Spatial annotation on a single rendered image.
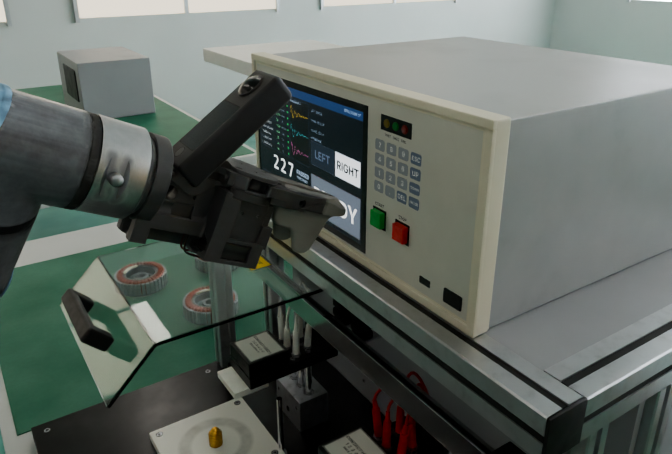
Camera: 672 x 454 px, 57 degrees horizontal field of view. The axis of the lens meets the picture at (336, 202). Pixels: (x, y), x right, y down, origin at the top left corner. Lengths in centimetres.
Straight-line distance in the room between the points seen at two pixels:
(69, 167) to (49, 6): 479
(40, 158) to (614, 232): 55
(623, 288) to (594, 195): 12
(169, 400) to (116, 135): 67
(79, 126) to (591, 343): 47
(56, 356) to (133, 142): 84
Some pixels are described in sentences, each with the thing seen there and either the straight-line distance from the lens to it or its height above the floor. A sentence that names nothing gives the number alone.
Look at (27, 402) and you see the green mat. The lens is 119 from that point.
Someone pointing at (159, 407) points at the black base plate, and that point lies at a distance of 107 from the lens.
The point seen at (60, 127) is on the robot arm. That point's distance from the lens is 47.
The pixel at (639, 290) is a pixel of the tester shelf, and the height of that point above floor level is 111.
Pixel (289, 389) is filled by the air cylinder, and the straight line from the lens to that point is 99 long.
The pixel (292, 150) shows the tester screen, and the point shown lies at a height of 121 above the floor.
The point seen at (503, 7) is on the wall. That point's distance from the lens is 773.
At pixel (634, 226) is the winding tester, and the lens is 74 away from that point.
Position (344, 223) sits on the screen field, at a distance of 71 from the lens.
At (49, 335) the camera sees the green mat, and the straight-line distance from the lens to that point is 135.
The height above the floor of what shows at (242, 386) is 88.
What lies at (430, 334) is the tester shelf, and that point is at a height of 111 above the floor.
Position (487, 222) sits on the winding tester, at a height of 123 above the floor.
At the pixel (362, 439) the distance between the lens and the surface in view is 76.
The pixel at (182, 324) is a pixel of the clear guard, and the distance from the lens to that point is 71.
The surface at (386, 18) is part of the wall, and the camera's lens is 656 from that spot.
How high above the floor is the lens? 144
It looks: 22 degrees down
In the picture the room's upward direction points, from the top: straight up
